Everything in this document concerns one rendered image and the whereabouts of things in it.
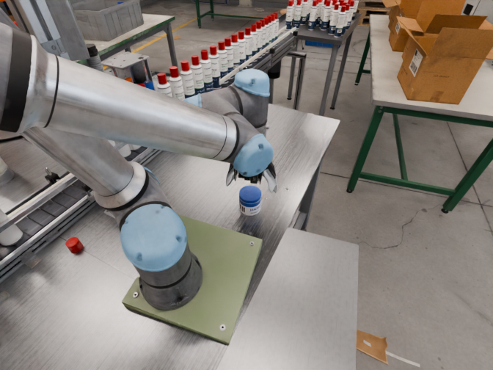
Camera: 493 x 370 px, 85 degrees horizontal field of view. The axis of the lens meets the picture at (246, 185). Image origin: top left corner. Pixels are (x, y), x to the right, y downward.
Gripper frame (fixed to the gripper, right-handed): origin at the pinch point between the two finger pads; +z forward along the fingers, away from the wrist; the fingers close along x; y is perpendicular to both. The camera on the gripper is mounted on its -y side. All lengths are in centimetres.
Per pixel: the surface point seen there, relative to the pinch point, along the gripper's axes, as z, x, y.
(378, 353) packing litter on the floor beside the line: 91, 65, 9
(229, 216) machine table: 8.9, -6.1, 5.4
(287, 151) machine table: 8.9, 9.2, -32.6
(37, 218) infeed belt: 4, -60, 20
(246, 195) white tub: 1.9, -1.4, 1.8
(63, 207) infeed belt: 4, -55, 15
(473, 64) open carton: -8, 96, -101
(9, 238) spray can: 2, -59, 29
